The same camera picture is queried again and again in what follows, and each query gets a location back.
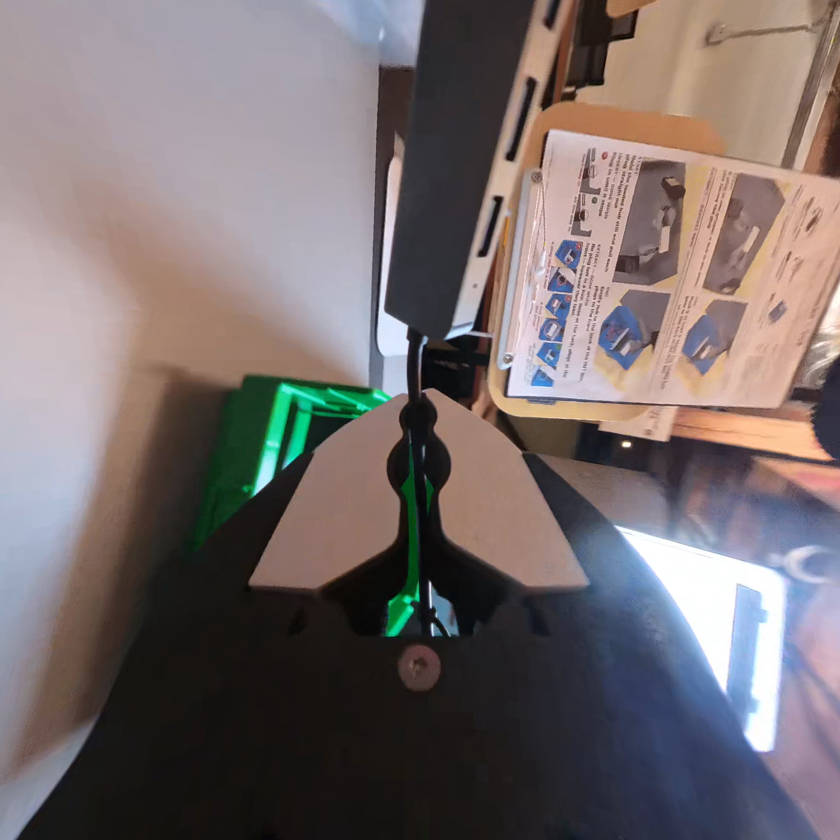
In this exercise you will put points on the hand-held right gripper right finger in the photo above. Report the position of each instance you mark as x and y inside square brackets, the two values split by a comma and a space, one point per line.
[492, 505]

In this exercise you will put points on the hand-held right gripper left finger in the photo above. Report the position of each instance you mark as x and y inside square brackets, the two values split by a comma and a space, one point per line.
[341, 499]

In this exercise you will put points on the thin black rod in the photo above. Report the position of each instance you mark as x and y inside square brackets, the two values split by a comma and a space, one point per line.
[453, 164]

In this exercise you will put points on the green plastic crate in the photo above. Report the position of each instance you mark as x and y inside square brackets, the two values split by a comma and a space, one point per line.
[262, 426]

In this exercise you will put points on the bright lit screen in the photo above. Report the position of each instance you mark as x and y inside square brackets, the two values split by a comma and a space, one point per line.
[689, 590]

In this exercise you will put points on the clear clip bar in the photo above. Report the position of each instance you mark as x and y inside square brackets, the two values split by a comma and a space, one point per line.
[518, 275]

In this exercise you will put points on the printed instruction sheet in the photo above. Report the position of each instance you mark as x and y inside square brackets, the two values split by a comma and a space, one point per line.
[695, 289]

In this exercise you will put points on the wooden board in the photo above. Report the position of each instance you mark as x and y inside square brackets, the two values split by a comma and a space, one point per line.
[623, 121]

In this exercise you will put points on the black box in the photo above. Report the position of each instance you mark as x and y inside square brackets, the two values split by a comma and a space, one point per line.
[590, 46]

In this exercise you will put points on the metal frame bar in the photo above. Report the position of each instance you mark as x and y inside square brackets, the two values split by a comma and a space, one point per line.
[810, 85]

